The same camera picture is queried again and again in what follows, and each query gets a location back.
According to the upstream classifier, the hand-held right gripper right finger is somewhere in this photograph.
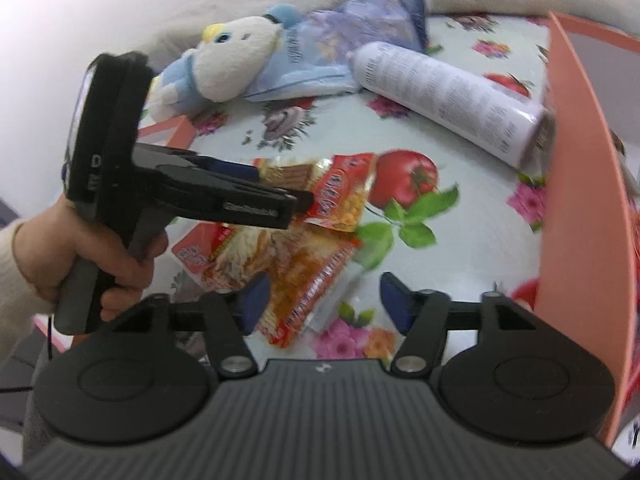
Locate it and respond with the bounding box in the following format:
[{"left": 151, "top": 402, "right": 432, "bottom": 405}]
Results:
[{"left": 379, "top": 272, "right": 538, "bottom": 378}]

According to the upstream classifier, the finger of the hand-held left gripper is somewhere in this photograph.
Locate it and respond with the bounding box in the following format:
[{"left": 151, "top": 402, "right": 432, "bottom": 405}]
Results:
[
  {"left": 132, "top": 142, "right": 261, "bottom": 183},
  {"left": 150, "top": 162, "right": 316, "bottom": 231}
]

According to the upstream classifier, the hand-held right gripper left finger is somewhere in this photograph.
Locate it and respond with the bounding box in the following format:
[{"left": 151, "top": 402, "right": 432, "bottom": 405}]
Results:
[{"left": 111, "top": 274, "right": 273, "bottom": 378}]

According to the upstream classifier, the large red snack packet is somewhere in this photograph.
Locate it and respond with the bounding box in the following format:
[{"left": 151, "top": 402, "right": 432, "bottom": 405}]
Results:
[{"left": 171, "top": 222, "right": 363, "bottom": 351}]

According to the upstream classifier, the orange cardboard box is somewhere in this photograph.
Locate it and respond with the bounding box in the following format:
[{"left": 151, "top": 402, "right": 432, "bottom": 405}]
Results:
[{"left": 537, "top": 10, "right": 640, "bottom": 448}]

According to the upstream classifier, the person's left forearm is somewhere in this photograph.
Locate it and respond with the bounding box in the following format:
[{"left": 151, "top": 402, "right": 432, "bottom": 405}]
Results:
[{"left": 0, "top": 219, "right": 53, "bottom": 361}]

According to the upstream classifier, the person's left hand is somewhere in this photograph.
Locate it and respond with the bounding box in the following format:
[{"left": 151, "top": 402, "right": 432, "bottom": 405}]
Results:
[{"left": 12, "top": 195, "right": 168, "bottom": 323}]

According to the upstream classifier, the orange box lid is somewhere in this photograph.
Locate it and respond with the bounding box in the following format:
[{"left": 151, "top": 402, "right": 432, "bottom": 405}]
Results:
[{"left": 136, "top": 115, "right": 195, "bottom": 152}]

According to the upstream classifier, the floral bedsheet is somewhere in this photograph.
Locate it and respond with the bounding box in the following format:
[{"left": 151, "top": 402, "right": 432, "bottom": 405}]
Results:
[{"left": 135, "top": 10, "right": 556, "bottom": 361}]

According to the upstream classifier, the white and blue plush toy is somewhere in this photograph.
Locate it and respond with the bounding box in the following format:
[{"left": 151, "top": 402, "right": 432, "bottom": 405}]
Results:
[{"left": 145, "top": 4, "right": 301, "bottom": 123}]

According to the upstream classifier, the blue plastic bag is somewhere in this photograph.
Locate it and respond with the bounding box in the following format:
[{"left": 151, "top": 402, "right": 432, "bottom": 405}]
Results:
[{"left": 245, "top": 0, "right": 431, "bottom": 103}]

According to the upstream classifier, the white spray can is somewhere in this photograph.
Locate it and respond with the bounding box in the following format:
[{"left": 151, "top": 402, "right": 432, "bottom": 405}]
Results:
[{"left": 352, "top": 41, "right": 556, "bottom": 168}]

